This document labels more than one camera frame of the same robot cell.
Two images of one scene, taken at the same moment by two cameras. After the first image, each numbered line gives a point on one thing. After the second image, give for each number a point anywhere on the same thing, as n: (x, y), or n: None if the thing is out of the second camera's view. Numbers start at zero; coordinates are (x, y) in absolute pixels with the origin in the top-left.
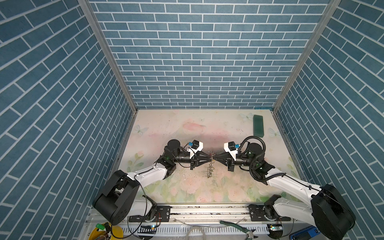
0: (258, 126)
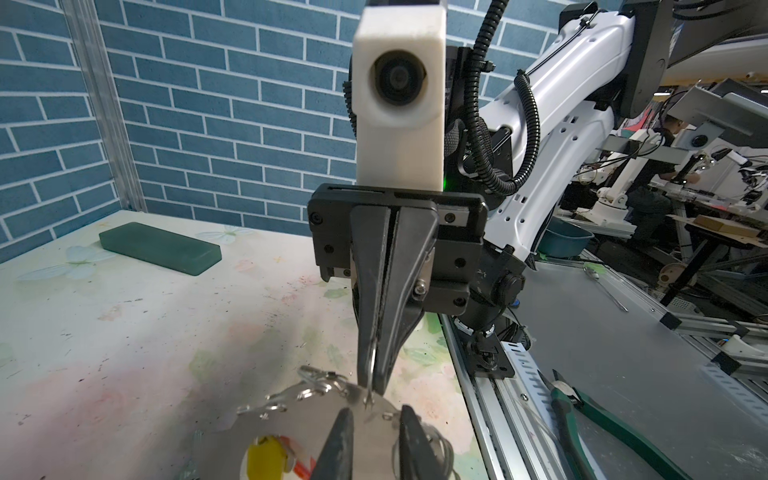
0: (178, 251)
